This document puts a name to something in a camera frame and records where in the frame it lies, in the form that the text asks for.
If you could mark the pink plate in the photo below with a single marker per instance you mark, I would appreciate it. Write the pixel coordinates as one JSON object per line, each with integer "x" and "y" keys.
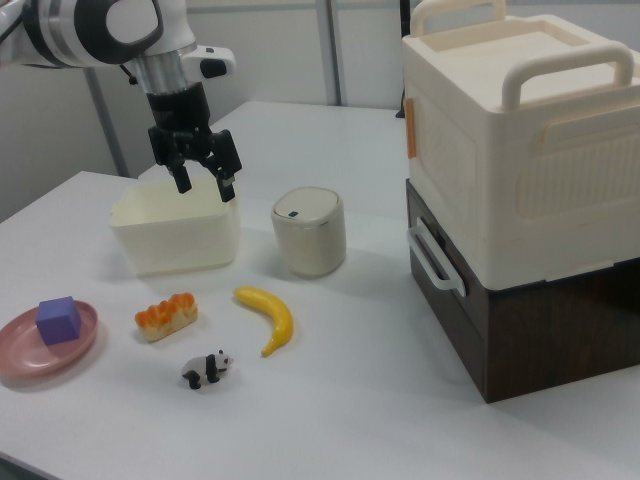
{"x": 20, "y": 350}

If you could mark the beige lidded trash can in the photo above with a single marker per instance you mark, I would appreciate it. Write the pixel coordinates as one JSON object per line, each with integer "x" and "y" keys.
{"x": 310, "y": 240}

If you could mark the dark brown wooden cabinet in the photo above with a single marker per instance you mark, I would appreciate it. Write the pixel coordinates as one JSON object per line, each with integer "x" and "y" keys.
{"x": 550, "y": 340}

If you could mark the toy bread orange topping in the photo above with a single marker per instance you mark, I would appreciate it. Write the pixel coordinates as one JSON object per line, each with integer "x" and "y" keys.
{"x": 165, "y": 320}

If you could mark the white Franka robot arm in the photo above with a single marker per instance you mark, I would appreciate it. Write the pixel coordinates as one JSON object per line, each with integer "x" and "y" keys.
{"x": 75, "y": 30}

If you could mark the open cream plastic bin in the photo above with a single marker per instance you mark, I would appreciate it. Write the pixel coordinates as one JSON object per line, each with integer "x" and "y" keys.
{"x": 175, "y": 240}

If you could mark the purple cube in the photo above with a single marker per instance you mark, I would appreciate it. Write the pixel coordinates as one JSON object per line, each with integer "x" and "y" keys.
{"x": 57, "y": 322}

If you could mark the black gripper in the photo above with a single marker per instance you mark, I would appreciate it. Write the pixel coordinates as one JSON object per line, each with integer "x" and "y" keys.
{"x": 177, "y": 112}

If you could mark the yellow toy banana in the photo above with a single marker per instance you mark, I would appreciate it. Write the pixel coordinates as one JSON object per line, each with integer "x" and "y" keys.
{"x": 277, "y": 315}

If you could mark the panda figurine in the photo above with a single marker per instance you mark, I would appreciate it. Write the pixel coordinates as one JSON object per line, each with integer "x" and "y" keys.
{"x": 205, "y": 367}

